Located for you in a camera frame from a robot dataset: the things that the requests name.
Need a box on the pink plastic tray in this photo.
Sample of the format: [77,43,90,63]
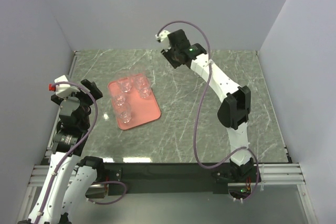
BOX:
[108,71,161,130]

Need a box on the clear glass table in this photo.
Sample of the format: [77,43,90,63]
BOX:
[138,83,152,99]

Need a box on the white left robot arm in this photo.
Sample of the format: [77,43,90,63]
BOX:
[21,76,103,223]

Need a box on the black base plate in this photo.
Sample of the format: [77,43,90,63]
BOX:
[73,162,263,200]

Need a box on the aluminium mounting rail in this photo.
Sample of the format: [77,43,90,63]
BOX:
[17,153,305,223]

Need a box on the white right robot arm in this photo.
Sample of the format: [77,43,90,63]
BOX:
[155,29,254,182]

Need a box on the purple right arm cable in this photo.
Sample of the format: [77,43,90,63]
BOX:
[159,20,260,201]

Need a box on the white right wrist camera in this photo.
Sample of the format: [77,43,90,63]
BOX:
[155,30,170,43]

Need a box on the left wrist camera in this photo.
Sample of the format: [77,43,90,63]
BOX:
[49,75,80,99]

